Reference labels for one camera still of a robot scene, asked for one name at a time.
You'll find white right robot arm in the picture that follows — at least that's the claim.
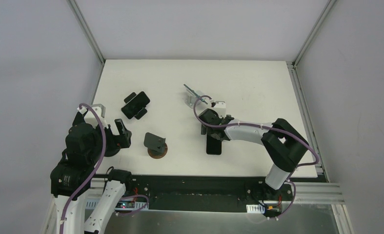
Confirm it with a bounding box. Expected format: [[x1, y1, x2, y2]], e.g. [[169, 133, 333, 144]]
[[196, 109, 310, 200]]

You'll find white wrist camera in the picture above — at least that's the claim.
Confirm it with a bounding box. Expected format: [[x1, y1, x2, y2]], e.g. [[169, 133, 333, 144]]
[[73, 104, 108, 128], [210, 99, 226, 118]]

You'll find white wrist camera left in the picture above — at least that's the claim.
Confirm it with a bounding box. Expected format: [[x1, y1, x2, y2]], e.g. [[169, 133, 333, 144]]
[[73, 104, 108, 128]]

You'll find black folding phone stand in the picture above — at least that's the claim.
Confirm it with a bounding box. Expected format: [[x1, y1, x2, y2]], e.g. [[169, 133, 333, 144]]
[[123, 92, 148, 120]]

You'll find grey stand with brown base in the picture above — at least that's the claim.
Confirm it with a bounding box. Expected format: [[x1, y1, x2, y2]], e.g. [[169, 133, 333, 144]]
[[143, 132, 168, 159]]

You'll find dark phone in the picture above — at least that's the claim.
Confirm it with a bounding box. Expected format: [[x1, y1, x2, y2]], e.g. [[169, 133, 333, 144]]
[[184, 84, 207, 106]]

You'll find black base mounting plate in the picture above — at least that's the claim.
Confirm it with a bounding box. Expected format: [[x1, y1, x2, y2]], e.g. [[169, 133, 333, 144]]
[[88, 174, 296, 214]]

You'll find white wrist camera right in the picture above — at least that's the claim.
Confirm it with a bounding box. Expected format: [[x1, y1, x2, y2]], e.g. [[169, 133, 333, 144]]
[[210, 99, 226, 118]]

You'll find silver metal phone stand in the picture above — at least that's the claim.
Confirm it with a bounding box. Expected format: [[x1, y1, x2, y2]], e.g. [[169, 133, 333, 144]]
[[184, 90, 204, 108]]

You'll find black round disc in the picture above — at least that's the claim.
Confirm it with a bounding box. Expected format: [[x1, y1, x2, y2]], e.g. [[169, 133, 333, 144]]
[[104, 148, 121, 157]]

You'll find aluminium frame rail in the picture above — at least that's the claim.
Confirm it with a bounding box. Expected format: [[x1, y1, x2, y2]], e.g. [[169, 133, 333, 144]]
[[294, 182, 345, 205]]

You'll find black phone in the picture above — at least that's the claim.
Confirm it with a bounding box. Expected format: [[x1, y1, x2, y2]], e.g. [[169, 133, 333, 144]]
[[121, 91, 151, 119], [206, 135, 222, 155]]

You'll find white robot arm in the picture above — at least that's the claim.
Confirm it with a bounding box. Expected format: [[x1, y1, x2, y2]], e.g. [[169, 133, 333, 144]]
[[50, 123, 132, 234]]

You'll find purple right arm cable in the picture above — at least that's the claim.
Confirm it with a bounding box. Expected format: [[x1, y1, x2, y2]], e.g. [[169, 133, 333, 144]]
[[193, 95, 321, 220]]

